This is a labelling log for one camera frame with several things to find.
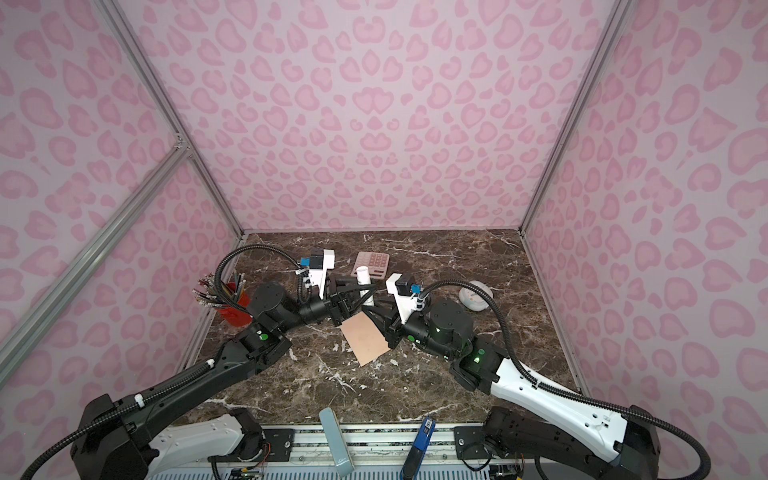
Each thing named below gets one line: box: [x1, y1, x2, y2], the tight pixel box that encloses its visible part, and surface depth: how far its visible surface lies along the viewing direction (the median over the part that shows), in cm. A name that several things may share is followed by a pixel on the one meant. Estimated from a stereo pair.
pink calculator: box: [351, 251, 390, 280], surface depth 110 cm
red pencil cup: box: [217, 282, 253, 327], surface depth 91 cm
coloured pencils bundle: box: [192, 272, 246, 307], surface depth 85 cm
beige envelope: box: [340, 311, 391, 367], surface depth 90 cm
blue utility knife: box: [401, 416, 437, 480], surface depth 73 cm
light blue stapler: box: [319, 407, 355, 477], surface depth 73 cm
